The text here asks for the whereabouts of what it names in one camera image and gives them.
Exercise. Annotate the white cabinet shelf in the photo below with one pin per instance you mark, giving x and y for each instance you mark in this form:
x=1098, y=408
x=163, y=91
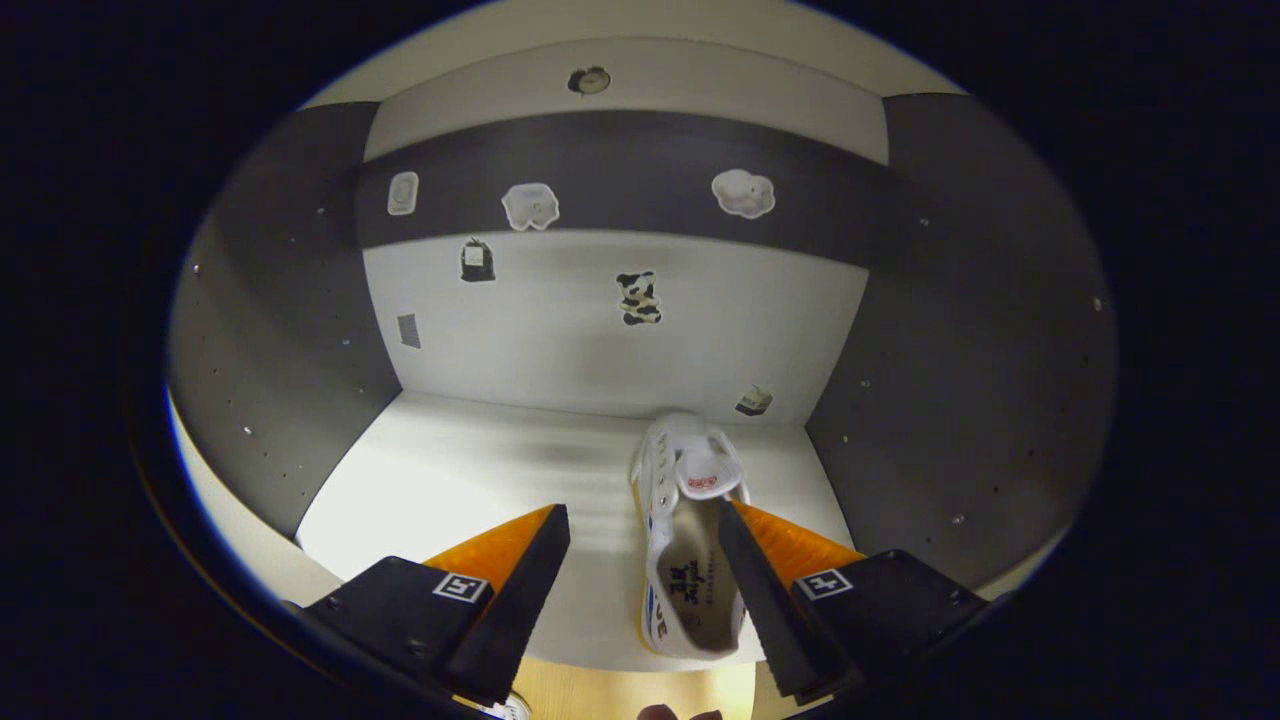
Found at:
x=470, y=470
x=640, y=22

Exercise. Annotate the white shoe cabinet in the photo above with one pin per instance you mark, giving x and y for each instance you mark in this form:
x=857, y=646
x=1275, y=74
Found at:
x=600, y=330

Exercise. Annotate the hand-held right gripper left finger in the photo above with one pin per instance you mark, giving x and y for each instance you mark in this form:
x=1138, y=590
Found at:
x=515, y=600

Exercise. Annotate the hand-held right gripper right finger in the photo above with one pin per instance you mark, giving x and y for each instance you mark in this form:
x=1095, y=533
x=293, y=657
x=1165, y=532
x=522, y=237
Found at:
x=765, y=600

